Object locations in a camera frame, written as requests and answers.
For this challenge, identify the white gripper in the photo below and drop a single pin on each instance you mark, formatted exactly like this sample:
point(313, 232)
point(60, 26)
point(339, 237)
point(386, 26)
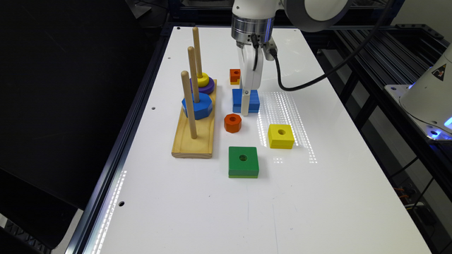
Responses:
point(251, 66)

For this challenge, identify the blue square block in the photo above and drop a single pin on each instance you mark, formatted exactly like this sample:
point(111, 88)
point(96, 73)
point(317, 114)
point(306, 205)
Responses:
point(254, 103)

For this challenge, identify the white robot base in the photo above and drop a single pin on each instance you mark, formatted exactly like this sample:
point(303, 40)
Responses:
point(428, 100)

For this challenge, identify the small orange square block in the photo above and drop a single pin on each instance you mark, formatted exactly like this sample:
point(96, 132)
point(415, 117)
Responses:
point(235, 75)

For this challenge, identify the orange octagonal block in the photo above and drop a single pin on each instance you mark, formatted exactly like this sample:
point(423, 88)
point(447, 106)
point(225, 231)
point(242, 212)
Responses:
point(232, 123)

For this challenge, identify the blue octagonal block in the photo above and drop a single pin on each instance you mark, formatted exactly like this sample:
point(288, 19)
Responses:
point(204, 107)

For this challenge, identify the yellow square block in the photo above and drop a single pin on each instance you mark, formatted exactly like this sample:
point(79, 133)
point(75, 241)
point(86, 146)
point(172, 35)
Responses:
point(280, 136)

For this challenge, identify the green square block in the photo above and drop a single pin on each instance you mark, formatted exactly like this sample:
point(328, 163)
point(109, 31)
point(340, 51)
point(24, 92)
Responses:
point(243, 162)

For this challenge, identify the front wooden peg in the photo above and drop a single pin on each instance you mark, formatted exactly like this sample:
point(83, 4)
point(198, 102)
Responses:
point(189, 103)

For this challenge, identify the wooden peg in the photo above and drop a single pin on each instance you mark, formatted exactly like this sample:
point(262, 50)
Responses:
point(197, 48)
point(189, 103)
point(194, 79)

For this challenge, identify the middle wooden peg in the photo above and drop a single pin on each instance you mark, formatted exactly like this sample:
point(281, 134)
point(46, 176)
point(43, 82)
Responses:
point(194, 79)

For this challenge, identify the rear wooden peg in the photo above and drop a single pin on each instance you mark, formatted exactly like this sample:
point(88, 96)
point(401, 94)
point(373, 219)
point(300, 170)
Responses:
point(197, 48)

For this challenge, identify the wooden peg base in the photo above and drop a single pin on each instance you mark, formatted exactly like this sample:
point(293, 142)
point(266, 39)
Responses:
point(184, 145)

